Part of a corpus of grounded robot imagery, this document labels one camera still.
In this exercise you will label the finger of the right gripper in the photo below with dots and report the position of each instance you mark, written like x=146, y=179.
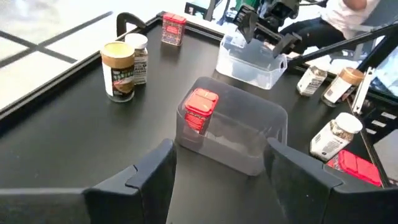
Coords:
x=248, y=23
x=287, y=45

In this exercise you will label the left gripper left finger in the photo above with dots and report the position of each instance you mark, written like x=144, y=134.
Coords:
x=93, y=205

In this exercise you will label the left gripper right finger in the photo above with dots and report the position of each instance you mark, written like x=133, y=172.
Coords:
x=326, y=202

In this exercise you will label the red spice tin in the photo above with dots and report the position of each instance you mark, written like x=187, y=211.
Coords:
x=357, y=165
x=173, y=31
x=200, y=102

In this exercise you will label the brown-lid spice jar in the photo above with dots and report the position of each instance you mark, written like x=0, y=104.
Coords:
x=337, y=90
x=118, y=71

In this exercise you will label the person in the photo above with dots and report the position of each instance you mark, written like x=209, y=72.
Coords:
x=342, y=18

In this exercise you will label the smoky clear plastic bin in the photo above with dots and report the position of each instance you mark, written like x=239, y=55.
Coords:
x=248, y=124

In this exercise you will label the black table clamp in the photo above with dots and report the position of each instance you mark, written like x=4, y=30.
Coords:
x=124, y=17

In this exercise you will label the black diagonal frame strut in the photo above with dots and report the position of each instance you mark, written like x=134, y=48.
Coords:
x=342, y=45

